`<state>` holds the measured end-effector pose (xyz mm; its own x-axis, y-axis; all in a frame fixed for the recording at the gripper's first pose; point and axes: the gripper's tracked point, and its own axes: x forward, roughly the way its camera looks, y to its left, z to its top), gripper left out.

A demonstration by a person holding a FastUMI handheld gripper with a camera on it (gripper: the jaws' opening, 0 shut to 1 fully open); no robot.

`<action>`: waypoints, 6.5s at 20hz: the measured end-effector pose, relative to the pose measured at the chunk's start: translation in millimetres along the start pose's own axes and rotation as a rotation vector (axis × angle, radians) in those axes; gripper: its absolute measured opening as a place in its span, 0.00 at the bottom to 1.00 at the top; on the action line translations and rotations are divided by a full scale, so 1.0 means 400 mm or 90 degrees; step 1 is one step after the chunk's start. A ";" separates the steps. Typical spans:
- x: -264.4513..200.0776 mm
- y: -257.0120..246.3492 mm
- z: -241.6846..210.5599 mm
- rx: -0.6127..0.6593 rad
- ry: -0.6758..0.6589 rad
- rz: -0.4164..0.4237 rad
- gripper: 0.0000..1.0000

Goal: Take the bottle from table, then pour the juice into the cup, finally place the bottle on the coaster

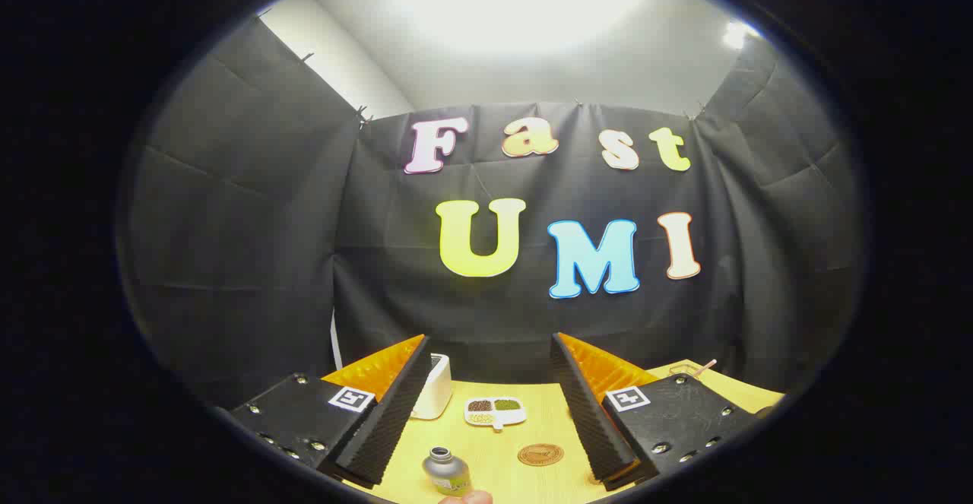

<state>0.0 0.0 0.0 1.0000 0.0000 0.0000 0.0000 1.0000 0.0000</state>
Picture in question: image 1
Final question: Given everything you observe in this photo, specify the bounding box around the light wooden table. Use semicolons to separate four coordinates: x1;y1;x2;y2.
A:
342;360;785;504

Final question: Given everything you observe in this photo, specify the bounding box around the black backdrop cloth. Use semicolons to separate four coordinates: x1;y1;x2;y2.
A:
122;17;867;414

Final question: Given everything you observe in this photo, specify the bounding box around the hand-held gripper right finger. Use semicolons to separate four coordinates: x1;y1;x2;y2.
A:
550;332;761;491

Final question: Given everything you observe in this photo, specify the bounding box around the round cork coaster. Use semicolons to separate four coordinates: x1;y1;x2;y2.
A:
518;443;564;467

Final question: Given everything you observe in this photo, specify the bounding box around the silver green-label juice bottle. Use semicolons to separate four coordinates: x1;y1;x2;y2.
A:
422;447;472;497

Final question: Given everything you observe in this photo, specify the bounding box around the white divided snack dish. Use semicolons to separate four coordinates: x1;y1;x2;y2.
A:
464;397;528;432

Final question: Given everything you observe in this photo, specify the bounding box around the white toaster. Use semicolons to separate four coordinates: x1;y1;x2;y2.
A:
410;353;453;420

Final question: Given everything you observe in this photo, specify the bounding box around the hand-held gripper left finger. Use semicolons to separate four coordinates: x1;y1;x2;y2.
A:
228;334;432;488

